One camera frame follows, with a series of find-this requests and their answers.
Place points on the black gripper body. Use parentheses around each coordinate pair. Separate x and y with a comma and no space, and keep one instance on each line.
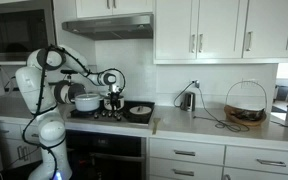
(114,93)

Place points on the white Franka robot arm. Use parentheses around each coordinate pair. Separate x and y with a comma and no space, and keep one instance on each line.
(34,86)

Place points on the metal stove knob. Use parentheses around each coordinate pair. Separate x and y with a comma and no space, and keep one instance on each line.
(110,113)
(96,116)
(103,113)
(119,117)
(116,114)

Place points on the black gas cooktop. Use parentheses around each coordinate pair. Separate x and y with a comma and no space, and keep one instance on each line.
(132,119)

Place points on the wooden spatula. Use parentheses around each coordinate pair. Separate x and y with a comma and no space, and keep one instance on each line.
(156,124)

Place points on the black built-in oven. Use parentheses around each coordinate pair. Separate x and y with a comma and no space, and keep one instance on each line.
(107,146)

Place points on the stainless steel range hood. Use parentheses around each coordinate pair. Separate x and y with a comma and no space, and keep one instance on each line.
(110,28)

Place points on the stainless steel electric kettle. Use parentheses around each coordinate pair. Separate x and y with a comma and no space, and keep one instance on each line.
(189,101)

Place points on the white cabinet above hood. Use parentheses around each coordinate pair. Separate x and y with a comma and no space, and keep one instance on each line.
(94,8)

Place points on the white base cabinet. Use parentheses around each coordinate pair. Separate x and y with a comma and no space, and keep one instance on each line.
(10,146)

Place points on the built-in microwave oven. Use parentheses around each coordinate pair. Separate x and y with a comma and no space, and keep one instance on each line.
(17,31)

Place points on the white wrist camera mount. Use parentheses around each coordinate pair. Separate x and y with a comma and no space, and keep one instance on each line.
(114,88)

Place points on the black stereo camera on stand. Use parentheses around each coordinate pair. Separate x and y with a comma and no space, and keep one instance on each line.
(69,71)

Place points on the black wall plug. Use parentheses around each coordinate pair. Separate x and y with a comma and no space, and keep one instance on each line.
(196,83)

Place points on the white three-door wall cabinet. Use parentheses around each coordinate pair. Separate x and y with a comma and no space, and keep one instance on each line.
(217,26)

